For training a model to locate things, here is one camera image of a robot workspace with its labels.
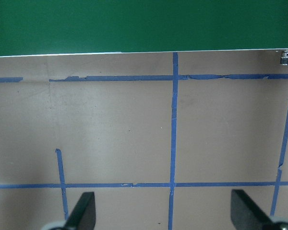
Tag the green conveyor belt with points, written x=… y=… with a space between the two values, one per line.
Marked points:
x=44 y=27

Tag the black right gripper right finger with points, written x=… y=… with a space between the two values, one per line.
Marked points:
x=245 y=214

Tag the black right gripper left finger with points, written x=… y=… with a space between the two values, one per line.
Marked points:
x=83 y=216

